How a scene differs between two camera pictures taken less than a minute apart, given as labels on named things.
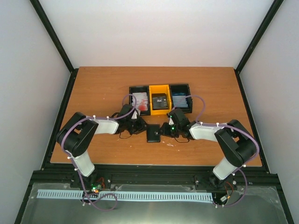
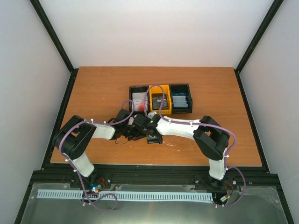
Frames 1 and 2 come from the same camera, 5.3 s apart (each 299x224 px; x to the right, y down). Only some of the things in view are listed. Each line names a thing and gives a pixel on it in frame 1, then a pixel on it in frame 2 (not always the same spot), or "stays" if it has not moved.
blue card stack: x=179 y=100 stays
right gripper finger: x=165 y=132 → x=158 y=136
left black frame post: x=56 y=43 stays
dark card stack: x=160 y=101 stays
